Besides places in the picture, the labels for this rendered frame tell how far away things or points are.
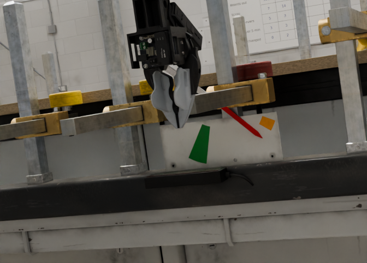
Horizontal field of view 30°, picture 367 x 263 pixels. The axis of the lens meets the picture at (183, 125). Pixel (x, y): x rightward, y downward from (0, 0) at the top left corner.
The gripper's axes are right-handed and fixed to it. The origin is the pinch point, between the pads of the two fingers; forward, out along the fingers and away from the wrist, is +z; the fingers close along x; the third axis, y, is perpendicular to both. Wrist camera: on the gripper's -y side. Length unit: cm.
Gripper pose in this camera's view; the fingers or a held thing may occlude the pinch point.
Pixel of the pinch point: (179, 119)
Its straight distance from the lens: 106.4
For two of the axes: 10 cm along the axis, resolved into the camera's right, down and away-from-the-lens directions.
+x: 9.2, -1.1, -3.8
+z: 1.4, 9.9, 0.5
